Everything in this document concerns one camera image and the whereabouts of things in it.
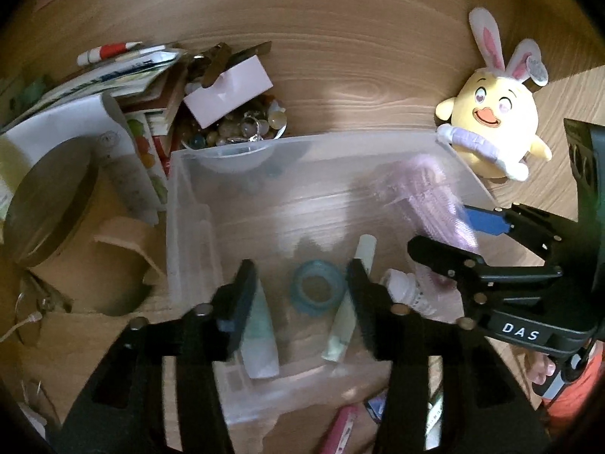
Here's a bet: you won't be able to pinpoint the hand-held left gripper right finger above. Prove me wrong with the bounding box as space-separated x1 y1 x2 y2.
346 259 551 454

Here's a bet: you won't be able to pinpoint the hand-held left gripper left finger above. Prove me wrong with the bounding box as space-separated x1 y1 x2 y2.
59 259 259 454

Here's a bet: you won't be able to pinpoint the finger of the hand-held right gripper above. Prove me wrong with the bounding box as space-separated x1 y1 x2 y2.
464 201 580 266
407 235 564 323

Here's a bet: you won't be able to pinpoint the pink comb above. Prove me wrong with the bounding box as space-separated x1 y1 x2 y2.
378 154 480 252

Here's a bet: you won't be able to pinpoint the clear plastic storage bin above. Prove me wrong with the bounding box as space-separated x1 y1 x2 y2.
165 132 497 432

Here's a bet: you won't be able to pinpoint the person's right forearm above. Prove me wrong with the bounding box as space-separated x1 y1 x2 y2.
543 338 605 436

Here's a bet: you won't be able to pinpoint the person's right hand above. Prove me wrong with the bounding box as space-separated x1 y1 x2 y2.
529 354 557 385

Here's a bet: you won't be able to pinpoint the pink cloth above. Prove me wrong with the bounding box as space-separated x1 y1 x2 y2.
415 267 467 323

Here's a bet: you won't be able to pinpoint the light green tube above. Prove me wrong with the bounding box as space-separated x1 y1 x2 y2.
321 234 379 364

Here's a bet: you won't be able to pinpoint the small white bottle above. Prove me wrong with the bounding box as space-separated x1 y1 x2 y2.
380 269 438 319

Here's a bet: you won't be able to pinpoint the white and teal tube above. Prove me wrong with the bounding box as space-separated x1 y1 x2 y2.
239 277 281 379

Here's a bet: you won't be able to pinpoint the blue tape roll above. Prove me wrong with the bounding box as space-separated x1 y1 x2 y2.
289 260 347 317

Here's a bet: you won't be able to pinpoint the yellow chick plush toy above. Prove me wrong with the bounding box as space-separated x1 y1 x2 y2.
435 7 554 183

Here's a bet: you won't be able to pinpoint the blue and white packet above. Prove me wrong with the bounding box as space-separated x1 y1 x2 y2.
363 388 394 423

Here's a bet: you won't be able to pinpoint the pink packet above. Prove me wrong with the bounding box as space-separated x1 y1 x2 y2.
319 404 360 454

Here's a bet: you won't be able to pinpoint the brown cardboard box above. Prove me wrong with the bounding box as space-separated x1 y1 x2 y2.
27 216 167 317

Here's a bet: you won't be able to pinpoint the fruit print box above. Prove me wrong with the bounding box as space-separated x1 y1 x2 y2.
125 111 169 211

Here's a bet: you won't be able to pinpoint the bowl of glass beads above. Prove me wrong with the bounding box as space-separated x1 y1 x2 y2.
180 96 289 174

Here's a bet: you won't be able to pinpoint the white cosmetic tube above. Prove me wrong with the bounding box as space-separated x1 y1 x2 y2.
98 92 161 224

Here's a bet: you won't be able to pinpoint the pink sticky note pad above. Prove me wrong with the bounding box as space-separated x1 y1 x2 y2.
183 55 274 129

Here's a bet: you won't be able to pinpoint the stack of books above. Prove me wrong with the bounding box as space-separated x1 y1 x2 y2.
42 46 190 171

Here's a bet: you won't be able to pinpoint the eyeglasses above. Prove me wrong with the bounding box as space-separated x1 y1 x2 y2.
13 274 73 347

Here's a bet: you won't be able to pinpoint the round brown tin lid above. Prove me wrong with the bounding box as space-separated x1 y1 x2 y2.
2 136 103 266

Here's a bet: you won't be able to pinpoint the red and white marker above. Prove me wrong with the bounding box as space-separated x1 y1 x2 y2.
77 41 143 66

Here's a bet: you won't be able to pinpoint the white cable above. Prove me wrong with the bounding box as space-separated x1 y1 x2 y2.
0 311 46 344

